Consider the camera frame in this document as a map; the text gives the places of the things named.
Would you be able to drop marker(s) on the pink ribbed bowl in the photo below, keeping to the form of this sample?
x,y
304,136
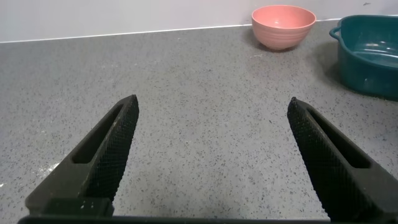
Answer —
x,y
281,34

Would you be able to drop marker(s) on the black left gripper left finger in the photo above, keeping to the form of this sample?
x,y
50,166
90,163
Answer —
x,y
93,168

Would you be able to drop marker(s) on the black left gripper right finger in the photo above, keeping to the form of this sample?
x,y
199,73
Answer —
x,y
335,174

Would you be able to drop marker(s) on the teal plastic basin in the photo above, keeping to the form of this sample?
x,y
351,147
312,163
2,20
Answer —
x,y
370,74

